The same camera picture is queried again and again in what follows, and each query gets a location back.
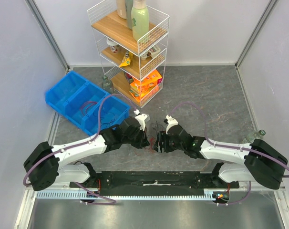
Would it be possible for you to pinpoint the dark red cable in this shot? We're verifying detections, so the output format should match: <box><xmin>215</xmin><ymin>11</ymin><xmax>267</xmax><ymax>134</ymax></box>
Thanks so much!
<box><xmin>79</xmin><ymin>101</ymin><xmax>99</xmax><ymax>116</ymax></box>

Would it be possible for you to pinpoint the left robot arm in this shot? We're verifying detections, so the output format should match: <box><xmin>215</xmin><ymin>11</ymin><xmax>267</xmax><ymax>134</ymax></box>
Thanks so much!
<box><xmin>23</xmin><ymin>114</ymin><xmax>149</xmax><ymax>191</ymax></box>

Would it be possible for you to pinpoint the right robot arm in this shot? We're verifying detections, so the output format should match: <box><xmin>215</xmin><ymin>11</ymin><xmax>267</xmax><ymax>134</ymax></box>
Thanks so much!
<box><xmin>153</xmin><ymin>129</ymin><xmax>288</xmax><ymax>190</ymax></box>

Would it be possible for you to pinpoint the orange snack box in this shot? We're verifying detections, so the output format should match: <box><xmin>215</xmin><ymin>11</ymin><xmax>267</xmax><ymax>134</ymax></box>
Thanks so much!
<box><xmin>129</xmin><ymin>69</ymin><xmax>163</xmax><ymax>102</ymax></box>

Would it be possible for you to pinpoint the left glass bottle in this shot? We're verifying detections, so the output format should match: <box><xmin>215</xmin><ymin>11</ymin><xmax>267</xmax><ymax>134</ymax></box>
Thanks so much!
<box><xmin>102</xmin><ymin>75</ymin><xmax>115</xmax><ymax>94</ymax></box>

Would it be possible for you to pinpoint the glass bottle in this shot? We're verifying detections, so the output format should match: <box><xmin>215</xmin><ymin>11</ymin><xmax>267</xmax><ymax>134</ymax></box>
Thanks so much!
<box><xmin>102</xmin><ymin>75</ymin><xmax>115</xmax><ymax>94</ymax></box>
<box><xmin>242</xmin><ymin>129</ymin><xmax>266</xmax><ymax>144</ymax></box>

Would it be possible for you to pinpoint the blue plastic bin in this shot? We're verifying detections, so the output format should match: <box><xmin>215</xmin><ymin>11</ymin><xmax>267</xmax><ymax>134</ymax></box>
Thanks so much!
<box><xmin>45</xmin><ymin>71</ymin><xmax>130</xmax><ymax>136</ymax></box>

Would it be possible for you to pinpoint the yellow snack bag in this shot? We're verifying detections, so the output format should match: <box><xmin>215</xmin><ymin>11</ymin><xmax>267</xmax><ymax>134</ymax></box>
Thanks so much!
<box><xmin>119</xmin><ymin>51</ymin><xmax>134</xmax><ymax>67</ymax></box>

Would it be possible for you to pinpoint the right glass bottle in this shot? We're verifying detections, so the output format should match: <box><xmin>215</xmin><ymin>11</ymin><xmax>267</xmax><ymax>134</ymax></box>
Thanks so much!
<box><xmin>242</xmin><ymin>129</ymin><xmax>266</xmax><ymax>144</ymax></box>

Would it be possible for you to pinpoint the white cup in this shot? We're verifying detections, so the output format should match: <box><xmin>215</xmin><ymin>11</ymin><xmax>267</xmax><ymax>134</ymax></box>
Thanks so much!
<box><xmin>106</xmin><ymin>38</ymin><xmax>121</xmax><ymax>53</ymax></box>

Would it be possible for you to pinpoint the green bottle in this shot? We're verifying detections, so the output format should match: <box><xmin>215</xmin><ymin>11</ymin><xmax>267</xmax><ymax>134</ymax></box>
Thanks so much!
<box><xmin>131</xmin><ymin>0</ymin><xmax>149</xmax><ymax>41</ymax></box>

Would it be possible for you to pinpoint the beige bottle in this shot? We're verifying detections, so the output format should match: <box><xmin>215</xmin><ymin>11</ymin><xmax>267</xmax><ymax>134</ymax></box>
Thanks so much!
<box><xmin>116</xmin><ymin>0</ymin><xmax>126</xmax><ymax>19</ymax></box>

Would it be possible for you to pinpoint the grey-green bottle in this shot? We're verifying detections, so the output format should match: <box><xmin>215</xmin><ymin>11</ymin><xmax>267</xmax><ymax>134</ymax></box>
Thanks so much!
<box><xmin>125</xmin><ymin>0</ymin><xmax>134</xmax><ymax>29</ymax></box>

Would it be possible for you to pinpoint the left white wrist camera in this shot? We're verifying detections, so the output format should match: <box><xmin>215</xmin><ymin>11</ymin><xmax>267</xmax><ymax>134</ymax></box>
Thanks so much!
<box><xmin>134</xmin><ymin>109</ymin><xmax>150</xmax><ymax>131</ymax></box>

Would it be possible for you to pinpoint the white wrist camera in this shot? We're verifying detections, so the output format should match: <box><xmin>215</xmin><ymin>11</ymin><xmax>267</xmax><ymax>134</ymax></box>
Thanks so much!
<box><xmin>134</xmin><ymin>109</ymin><xmax>150</xmax><ymax>131</ymax></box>
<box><xmin>164</xmin><ymin>115</ymin><xmax>178</xmax><ymax>134</ymax></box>

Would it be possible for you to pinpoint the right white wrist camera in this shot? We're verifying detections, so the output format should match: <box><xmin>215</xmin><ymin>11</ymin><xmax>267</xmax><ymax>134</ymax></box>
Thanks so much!
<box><xmin>164</xmin><ymin>115</ymin><xmax>178</xmax><ymax>134</ymax></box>

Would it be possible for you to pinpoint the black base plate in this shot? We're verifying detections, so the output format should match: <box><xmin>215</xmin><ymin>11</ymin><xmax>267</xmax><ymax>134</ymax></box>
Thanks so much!
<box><xmin>82</xmin><ymin>171</ymin><xmax>239</xmax><ymax>197</ymax></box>

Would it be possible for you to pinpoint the slotted cable duct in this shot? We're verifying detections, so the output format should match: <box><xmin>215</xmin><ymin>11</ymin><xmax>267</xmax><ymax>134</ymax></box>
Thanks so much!
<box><xmin>36</xmin><ymin>189</ymin><xmax>216</xmax><ymax>201</ymax></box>

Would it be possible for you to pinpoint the white wire shelf rack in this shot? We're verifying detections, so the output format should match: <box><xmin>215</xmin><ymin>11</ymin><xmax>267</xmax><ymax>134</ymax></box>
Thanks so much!
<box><xmin>87</xmin><ymin>0</ymin><xmax>170</xmax><ymax>107</ymax></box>

